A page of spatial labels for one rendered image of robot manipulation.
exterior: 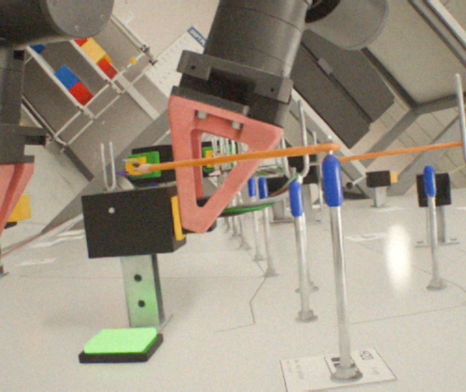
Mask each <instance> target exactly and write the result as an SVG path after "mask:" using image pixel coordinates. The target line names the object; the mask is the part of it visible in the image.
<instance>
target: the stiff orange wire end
mask: <svg viewBox="0 0 466 392"><path fill-rule="evenodd" d="M339 149H341V145H340V143H337V142H336V143H328V144H318V145H313V146H304V147H289V148H281V149H274V150H264V151H257V152H249V153H241V154H233V155H224V156H217V157H209V158H201V159H193V160H184V161H177V162H169V163H162V164H153V165H151V164H142V165H140V166H139V167H138V168H134V172H135V171H139V172H140V173H142V174H145V173H150V172H152V171H159V170H168V169H176V168H186V167H195V166H205V165H214V164H223V163H224V162H233V161H251V160H259V159H270V158H278V157H288V156H297V155H305V154H315V153H318V154H320V152H321V151H323V152H329V151H336V150H339Z"/></svg>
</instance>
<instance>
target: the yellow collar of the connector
mask: <svg viewBox="0 0 466 392"><path fill-rule="evenodd" d="M172 207H173V216H174V226H175V235H176V240H181V239H183V238H184V237H185V236H187V235H188V234H182V230H181V222H180V213H179V204H178V195H177V196H175V197H172Z"/></svg>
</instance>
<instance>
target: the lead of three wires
mask: <svg viewBox="0 0 466 392"><path fill-rule="evenodd" d="M289 174H290V179H289V181H287V183H286V184H285V186H284V187H283V188H282V189H279V190H278V191H276V192H274V193H272V194H270V195H269V196H267V197H264V198H263V199H259V200H256V201H251V202H247V203H243V204H239V205H236V206H232V207H229V208H227V207H225V208H224V209H223V210H222V211H221V213H220V214H219V215H218V217H234V216H239V215H242V214H244V213H248V212H254V211H259V210H262V209H265V208H268V207H270V206H272V205H273V204H275V202H276V201H277V200H280V199H283V198H285V197H287V196H289V183H290V181H291V180H293V179H297V180H298V178H297V177H298V176H299V175H300V174H299V173H298V172H296V168H292V170H289Z"/></svg>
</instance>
